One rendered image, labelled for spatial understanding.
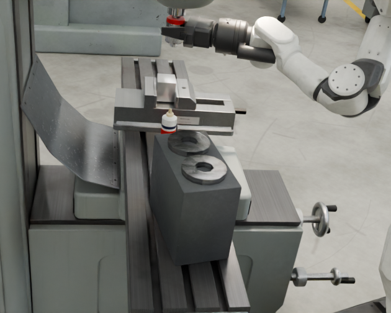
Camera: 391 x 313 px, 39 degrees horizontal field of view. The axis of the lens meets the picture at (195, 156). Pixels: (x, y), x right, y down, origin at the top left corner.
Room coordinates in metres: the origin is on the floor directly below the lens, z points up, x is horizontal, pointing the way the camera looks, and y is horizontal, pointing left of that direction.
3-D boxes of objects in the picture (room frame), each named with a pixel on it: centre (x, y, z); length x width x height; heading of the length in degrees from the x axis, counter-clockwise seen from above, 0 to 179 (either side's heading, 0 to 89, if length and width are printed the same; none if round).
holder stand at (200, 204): (0.97, 0.00, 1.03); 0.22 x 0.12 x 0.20; 22
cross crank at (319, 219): (1.47, -0.40, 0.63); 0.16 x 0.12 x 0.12; 101
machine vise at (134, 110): (1.46, 0.08, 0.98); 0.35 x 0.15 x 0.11; 99
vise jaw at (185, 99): (1.47, 0.06, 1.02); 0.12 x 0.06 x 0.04; 9
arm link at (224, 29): (1.36, 0.00, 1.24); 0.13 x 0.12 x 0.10; 175
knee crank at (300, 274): (1.34, -0.45, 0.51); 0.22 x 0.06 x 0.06; 101
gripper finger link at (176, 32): (1.34, 0.10, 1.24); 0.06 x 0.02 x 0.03; 85
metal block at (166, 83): (1.46, 0.11, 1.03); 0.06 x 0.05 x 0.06; 9
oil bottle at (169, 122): (1.33, 0.08, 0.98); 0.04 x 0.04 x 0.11
